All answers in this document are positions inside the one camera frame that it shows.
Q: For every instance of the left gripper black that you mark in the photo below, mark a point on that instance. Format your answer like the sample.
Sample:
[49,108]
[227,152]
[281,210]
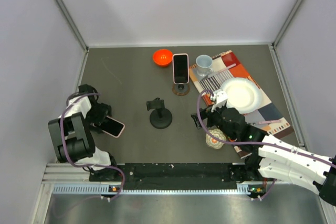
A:
[104,110]

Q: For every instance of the orange plastic bowl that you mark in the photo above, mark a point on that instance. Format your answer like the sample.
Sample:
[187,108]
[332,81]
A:
[163,57]

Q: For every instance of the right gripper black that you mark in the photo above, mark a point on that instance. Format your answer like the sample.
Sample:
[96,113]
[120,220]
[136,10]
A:
[206,113]

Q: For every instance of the grey phone stand copper base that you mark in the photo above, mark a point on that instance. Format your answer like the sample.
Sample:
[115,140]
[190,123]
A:
[181,89]

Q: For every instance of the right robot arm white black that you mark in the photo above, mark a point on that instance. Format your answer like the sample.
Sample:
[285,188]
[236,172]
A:
[271,157]

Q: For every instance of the black round-base phone stand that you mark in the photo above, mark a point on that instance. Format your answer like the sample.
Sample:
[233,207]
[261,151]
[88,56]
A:
[160,117]

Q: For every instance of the floral patterned small dish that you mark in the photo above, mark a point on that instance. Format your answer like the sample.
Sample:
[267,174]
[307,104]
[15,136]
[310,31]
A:
[213,143]

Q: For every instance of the phone with pink case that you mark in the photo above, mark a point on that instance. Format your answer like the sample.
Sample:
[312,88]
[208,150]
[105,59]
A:
[180,68]

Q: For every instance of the white paper plate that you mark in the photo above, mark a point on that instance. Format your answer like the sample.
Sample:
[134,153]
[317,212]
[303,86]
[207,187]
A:
[243,95]

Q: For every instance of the grey slotted cable duct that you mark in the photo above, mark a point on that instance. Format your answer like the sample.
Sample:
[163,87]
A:
[104,189]

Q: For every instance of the patterned orange placemat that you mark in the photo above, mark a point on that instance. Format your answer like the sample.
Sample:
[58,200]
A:
[266,111]

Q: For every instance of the pink plastic utensil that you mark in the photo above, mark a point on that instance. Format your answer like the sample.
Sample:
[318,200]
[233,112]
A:
[222,70]

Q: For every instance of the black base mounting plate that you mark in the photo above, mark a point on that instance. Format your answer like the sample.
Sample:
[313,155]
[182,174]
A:
[183,175]

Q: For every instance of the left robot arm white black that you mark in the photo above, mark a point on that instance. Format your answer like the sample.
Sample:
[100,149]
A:
[72,139]

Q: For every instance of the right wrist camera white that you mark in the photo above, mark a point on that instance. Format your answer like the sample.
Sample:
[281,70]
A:
[219,97]

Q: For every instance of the light blue mug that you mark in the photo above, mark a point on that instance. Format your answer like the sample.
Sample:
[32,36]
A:
[204,65]

